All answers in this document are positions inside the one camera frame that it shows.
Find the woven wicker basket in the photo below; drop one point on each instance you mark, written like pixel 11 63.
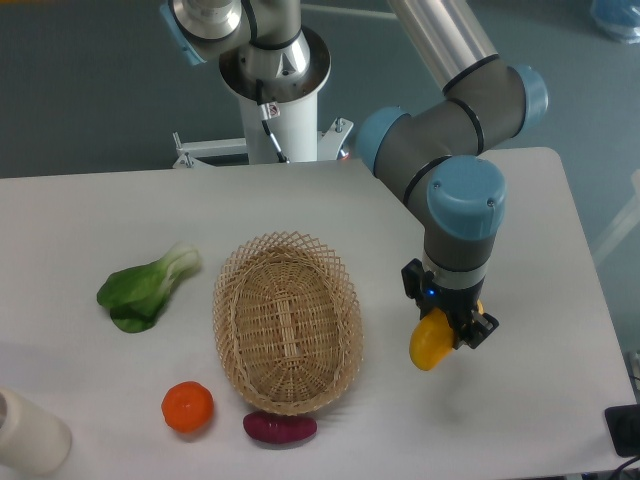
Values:
pixel 287 323

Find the orange tangerine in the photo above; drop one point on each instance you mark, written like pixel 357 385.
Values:
pixel 187 407

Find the black device at edge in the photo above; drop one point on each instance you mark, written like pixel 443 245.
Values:
pixel 623 426

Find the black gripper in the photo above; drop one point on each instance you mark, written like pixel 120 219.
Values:
pixel 460 304

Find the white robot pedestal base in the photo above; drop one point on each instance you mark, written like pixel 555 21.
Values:
pixel 277 93

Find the green bok choy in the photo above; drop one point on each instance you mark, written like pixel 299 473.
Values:
pixel 136 296

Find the white cylindrical bottle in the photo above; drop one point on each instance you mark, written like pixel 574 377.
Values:
pixel 33 440

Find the white frame at right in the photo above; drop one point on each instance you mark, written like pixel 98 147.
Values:
pixel 619 227

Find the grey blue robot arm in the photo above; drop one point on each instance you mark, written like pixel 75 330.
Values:
pixel 431 162

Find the blue object in background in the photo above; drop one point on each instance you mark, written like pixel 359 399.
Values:
pixel 617 18

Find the purple sweet potato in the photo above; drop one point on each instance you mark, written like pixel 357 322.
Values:
pixel 277 429

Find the yellow mango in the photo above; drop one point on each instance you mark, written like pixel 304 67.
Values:
pixel 432 340

